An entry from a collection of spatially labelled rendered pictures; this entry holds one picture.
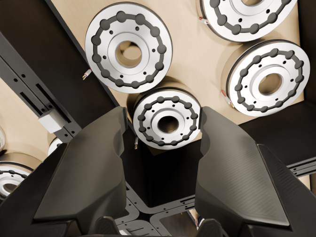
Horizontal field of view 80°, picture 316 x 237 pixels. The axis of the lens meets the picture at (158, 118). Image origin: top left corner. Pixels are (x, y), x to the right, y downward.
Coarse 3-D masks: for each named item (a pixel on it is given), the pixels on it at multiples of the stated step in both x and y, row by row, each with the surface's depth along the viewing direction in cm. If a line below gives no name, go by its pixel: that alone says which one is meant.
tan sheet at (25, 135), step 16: (0, 80) 27; (0, 96) 28; (16, 96) 28; (0, 112) 29; (16, 112) 29; (32, 112) 29; (16, 128) 31; (32, 128) 31; (16, 144) 33; (32, 144) 33; (48, 144) 33
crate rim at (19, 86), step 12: (0, 60) 16; (0, 72) 16; (12, 72) 16; (12, 84) 17; (24, 84) 17; (24, 96) 17; (36, 96) 17; (36, 108) 18; (60, 132) 19; (132, 204) 26; (120, 216) 28; (132, 216) 27
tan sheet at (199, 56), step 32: (64, 0) 22; (96, 0) 22; (128, 0) 22; (160, 0) 22; (192, 0) 22; (192, 32) 24; (288, 32) 24; (192, 64) 26; (224, 64) 26; (128, 96) 28
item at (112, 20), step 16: (96, 16) 20; (112, 16) 20; (128, 16) 20; (144, 16) 20; (96, 32) 21; (112, 32) 21; (144, 32) 21; (160, 32) 21; (96, 48) 22; (160, 48) 22; (96, 64) 23; (160, 64) 23; (112, 80) 24; (128, 80) 24; (144, 80) 24; (160, 80) 24
